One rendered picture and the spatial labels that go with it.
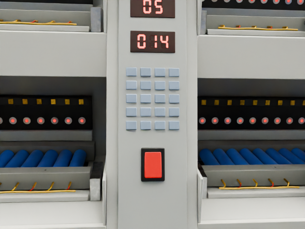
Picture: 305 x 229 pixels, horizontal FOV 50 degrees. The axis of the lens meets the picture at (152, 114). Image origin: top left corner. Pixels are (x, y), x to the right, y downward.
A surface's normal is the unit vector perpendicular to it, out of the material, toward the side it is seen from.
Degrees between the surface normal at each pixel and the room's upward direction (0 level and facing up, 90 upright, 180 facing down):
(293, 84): 90
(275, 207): 16
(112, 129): 90
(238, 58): 106
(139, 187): 90
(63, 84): 90
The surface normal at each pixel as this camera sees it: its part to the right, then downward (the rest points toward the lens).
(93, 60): 0.08, 0.26
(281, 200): 0.02, -0.97
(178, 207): 0.08, -0.02
